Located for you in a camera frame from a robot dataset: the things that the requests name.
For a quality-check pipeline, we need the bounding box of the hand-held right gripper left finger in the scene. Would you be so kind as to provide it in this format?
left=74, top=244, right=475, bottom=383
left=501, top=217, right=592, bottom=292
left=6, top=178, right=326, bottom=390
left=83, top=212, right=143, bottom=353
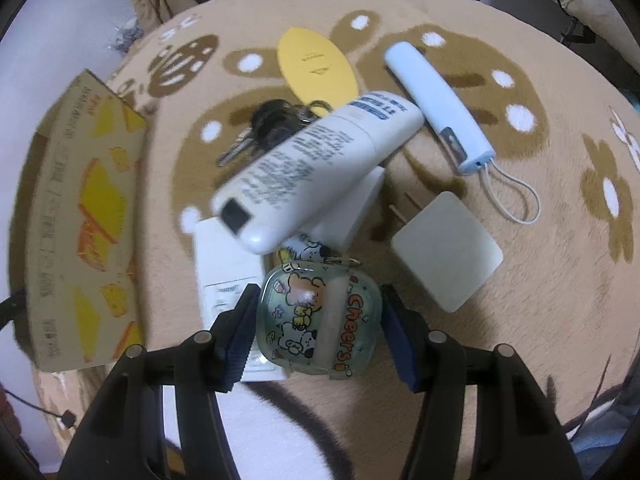
left=57, top=284, right=261, bottom=480

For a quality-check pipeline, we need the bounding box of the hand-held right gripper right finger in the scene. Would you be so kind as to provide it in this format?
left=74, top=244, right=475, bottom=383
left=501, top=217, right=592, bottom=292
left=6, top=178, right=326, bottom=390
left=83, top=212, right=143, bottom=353
left=381, top=284, right=586, bottom=480

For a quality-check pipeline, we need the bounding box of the cartoon print earbud case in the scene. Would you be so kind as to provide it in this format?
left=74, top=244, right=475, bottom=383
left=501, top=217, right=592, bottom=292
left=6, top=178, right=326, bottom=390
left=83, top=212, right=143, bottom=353
left=255, top=259, right=383, bottom=380

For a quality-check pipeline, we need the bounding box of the white wall charger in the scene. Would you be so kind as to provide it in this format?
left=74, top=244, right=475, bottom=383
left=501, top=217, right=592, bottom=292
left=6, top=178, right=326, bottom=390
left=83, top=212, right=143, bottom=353
left=387, top=191, right=504, bottom=313

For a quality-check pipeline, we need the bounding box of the white lotion tube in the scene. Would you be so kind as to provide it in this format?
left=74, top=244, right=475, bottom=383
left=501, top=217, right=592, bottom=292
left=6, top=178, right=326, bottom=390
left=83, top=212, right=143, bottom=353
left=209, top=91, right=426, bottom=256

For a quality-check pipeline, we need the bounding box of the printed cardboard box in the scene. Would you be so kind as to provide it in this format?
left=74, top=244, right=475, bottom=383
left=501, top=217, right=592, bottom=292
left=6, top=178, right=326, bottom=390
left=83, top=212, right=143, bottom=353
left=9, top=69, right=151, bottom=373

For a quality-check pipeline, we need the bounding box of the flat white box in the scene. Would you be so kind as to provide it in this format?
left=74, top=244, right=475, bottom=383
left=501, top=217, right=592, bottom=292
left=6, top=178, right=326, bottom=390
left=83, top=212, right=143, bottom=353
left=192, top=217, right=288, bottom=383

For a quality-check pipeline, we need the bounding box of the cartoon puppy charm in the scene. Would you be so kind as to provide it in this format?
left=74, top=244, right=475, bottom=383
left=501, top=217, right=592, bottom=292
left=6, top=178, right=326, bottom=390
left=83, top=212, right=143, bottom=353
left=280, top=232, right=347, bottom=264

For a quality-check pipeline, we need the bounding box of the white rectangular block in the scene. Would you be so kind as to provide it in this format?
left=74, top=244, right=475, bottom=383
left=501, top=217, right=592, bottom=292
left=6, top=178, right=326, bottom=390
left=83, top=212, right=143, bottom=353
left=305, top=165, right=388, bottom=251

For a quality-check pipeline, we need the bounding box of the bunch of keys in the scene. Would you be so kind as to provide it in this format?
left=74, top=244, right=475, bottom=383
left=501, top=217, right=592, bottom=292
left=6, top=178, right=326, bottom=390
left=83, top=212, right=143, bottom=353
left=215, top=99, right=333, bottom=167

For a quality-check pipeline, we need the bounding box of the pale blue power bank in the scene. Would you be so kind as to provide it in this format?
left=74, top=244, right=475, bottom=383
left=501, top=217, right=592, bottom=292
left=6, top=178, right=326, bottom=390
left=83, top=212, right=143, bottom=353
left=383, top=42, right=542, bottom=225

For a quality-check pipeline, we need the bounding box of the yellow oval card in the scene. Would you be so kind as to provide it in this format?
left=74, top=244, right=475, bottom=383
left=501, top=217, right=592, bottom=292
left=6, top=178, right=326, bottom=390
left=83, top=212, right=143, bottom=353
left=276, top=26, right=361, bottom=106

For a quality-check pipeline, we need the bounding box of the thin black cable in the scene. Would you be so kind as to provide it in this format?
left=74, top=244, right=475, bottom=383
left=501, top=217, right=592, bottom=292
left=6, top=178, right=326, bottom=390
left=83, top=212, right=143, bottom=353
left=0, top=385, right=77, bottom=428

